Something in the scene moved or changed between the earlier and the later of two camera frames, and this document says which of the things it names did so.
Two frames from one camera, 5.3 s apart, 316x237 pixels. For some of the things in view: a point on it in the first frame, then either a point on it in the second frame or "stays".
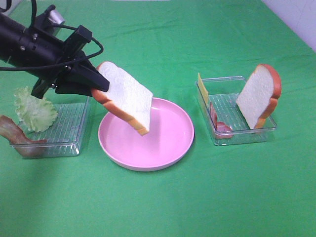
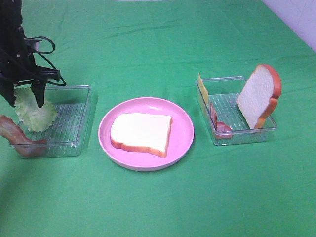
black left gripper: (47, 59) -> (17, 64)
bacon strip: (222, 131) stays
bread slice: (258, 98) stays
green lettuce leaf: (35, 113) stays
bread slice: (125, 97) -> (145, 133)
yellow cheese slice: (203, 88) stays
